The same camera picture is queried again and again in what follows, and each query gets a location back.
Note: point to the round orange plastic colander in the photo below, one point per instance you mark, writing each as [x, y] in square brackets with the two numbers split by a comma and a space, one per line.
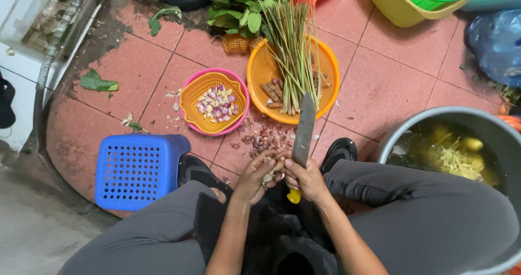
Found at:
[264, 69]

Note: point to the bunch of green leaves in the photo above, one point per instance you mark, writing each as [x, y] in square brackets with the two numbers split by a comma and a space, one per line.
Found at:
[238, 8]

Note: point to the person's left black sandal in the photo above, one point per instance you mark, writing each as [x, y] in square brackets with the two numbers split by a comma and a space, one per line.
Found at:
[199, 173]

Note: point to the woven orange basket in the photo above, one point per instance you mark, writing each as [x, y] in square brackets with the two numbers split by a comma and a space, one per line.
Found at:
[240, 44]

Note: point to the blue plastic stool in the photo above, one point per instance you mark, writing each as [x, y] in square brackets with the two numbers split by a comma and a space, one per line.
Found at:
[136, 171]

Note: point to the person's right black sandal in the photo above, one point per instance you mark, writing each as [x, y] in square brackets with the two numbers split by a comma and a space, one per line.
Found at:
[340, 151]

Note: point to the large metal pot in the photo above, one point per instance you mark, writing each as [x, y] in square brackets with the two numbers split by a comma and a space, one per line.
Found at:
[460, 153]

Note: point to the yellow plastic basin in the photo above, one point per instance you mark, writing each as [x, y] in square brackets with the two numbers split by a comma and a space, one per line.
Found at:
[399, 6]

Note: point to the heap of peeled shallots and garlic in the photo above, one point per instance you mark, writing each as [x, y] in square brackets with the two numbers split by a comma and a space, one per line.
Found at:
[217, 103]

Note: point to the person's black sandal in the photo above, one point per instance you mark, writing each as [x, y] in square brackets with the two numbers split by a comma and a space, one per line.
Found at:
[340, 151]
[199, 173]

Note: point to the pink plastic bowl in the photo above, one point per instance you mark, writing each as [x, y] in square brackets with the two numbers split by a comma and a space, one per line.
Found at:
[215, 102]

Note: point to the pile of shallot skins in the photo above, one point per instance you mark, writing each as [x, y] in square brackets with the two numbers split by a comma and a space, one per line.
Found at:
[264, 138]

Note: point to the small orange plastic basket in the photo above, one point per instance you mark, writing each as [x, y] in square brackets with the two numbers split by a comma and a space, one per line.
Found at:
[203, 100]

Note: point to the loose green leaf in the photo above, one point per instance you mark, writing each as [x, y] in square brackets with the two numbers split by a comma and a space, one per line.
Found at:
[160, 18]
[95, 83]

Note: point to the blue plastic bag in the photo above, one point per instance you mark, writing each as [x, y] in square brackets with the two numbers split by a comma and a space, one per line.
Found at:
[496, 45]

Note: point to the heap of turmeric roots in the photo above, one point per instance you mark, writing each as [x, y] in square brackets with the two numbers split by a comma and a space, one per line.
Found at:
[272, 92]

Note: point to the person's left hand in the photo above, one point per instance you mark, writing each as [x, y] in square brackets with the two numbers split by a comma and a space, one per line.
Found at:
[253, 179]

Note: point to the bundle of lemongrass stalks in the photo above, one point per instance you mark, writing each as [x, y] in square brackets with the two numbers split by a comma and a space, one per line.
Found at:
[291, 51]

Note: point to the garlic clove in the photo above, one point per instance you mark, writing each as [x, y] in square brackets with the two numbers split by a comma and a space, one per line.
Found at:
[270, 174]

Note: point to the person's grey trousers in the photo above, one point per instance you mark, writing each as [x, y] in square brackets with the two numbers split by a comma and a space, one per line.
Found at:
[407, 222]

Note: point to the person's right hand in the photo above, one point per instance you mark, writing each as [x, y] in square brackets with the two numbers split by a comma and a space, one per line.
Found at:
[307, 181]

